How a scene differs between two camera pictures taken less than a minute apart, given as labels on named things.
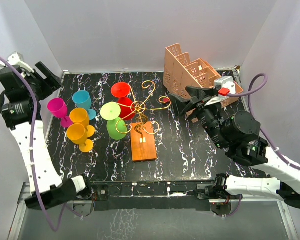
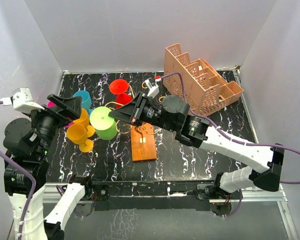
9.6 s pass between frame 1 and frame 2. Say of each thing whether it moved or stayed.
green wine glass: moved
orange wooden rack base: stayed
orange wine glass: stayed
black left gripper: moved
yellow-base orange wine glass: stayed
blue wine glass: stayed
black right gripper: moved
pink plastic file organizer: stayed
